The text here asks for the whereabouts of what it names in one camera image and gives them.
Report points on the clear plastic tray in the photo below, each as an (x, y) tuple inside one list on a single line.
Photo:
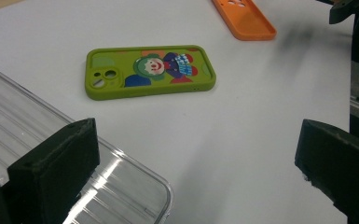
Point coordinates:
[(12, 118)]

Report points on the green cartoon phone case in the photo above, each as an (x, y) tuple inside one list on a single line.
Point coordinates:
[(112, 90)]

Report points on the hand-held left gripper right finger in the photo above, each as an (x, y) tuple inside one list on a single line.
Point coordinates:
[(338, 168)]

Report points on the orange phone case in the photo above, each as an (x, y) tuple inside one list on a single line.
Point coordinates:
[(248, 21)]

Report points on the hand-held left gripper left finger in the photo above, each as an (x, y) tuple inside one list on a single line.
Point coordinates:
[(52, 174)]

